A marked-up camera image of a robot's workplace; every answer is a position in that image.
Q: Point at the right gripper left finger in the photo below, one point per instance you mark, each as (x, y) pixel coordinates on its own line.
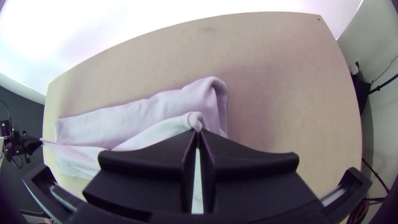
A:
(146, 180)

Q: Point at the light grey t-shirt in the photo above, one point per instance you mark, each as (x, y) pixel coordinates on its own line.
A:
(140, 115)

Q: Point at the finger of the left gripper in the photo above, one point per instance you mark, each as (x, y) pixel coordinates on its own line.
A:
(32, 145)

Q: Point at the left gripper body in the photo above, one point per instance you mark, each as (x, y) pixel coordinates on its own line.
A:
(14, 144)

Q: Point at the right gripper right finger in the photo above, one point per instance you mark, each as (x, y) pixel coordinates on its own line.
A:
(255, 183)

